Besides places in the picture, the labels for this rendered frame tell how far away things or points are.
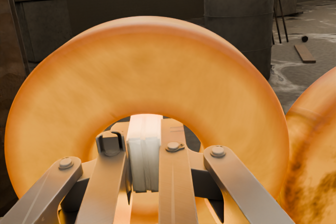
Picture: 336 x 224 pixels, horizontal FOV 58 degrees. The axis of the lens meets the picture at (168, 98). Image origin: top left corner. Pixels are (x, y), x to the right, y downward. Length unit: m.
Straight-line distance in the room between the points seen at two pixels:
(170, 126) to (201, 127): 0.02
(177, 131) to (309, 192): 0.08
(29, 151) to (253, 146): 0.12
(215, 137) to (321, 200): 0.07
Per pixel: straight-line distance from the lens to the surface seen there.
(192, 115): 0.15
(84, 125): 0.16
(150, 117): 0.15
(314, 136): 0.18
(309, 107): 0.19
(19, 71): 0.37
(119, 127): 0.16
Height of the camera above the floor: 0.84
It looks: 20 degrees down
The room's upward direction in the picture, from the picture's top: 4 degrees counter-clockwise
